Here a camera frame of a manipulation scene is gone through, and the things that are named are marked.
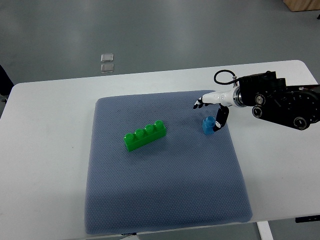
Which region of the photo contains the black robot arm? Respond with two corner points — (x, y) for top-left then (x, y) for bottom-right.
(213, 69), (320, 131)

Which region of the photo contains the blue-grey mesh mat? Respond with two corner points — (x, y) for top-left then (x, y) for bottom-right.
(84, 90), (252, 235)

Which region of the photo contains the white table leg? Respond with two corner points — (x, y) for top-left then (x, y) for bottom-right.
(256, 221), (274, 240)

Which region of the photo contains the dark object at left edge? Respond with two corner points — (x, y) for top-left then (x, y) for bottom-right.
(0, 65), (14, 103)

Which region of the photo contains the wooden box corner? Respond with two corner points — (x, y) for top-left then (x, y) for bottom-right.
(283, 0), (320, 12)

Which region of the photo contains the blue toy block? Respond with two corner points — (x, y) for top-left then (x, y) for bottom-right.
(202, 116), (216, 135)

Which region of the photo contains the black table control panel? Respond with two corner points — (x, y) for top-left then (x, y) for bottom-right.
(295, 215), (320, 223)

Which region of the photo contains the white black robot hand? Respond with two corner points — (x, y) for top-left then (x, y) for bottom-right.
(193, 86), (245, 133)

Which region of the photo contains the upper metal floor plate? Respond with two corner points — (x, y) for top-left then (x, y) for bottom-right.
(100, 53), (114, 63)

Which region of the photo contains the green four-stud toy block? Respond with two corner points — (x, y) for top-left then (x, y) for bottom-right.
(123, 120), (167, 152)

